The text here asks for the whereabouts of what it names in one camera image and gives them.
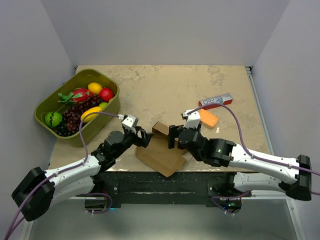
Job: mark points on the yellow lemon toy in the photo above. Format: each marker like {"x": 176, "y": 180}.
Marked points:
{"x": 95, "y": 88}

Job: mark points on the dark blue grape bunch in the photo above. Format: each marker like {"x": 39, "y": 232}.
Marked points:
{"x": 63, "y": 131}

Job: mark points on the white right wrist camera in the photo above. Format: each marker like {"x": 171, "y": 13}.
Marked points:
{"x": 192, "y": 119}

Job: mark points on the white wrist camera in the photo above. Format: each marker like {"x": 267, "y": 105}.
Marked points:
{"x": 192, "y": 119}
{"x": 129, "y": 123}

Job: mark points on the small green lime toy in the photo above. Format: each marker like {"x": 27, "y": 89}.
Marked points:
{"x": 103, "y": 104}

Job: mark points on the red silver toothpaste box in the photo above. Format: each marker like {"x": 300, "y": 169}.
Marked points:
{"x": 208, "y": 103}

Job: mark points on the purple grape bunch toy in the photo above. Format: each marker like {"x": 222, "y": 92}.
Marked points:
{"x": 72, "y": 116}

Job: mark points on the olive green plastic bin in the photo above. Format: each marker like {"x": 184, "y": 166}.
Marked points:
{"x": 87, "y": 131}

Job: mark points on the green striped melon toy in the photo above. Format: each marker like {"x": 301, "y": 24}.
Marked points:
{"x": 53, "y": 119}

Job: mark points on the orange sponge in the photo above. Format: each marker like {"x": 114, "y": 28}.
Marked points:
{"x": 208, "y": 119}

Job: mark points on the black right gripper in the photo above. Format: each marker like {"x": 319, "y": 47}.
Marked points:
{"x": 173, "y": 132}

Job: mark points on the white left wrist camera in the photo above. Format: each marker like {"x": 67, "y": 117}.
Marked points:
{"x": 129, "y": 123}

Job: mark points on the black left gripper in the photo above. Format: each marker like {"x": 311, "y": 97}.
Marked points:
{"x": 145, "y": 136}

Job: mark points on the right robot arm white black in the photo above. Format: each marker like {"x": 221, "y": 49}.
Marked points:
{"x": 289, "y": 175}

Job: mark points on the yellow mango toy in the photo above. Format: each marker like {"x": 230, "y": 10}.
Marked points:
{"x": 89, "y": 114}

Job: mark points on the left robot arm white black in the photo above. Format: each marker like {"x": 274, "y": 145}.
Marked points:
{"x": 40, "y": 188}

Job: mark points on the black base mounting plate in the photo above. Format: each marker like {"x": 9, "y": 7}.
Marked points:
{"x": 116, "y": 188}

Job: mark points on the brown cardboard paper box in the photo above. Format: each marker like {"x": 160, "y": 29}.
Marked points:
{"x": 158, "y": 156}

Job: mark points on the red apple toy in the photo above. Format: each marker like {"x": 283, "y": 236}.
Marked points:
{"x": 106, "y": 94}

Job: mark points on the pink dragon fruit toy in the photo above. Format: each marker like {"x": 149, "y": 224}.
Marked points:
{"x": 78, "y": 96}

